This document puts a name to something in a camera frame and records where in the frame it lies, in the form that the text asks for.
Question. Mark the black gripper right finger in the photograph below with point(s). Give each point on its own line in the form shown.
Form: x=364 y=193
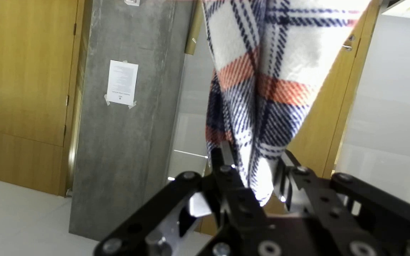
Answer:
x=324 y=193

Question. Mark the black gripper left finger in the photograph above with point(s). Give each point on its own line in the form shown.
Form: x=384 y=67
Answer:
x=224 y=189

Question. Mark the white paper notice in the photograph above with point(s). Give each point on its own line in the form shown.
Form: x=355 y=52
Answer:
x=122 y=82

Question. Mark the plaid flannel shirt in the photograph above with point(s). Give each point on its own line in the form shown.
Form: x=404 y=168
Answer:
x=271 y=71

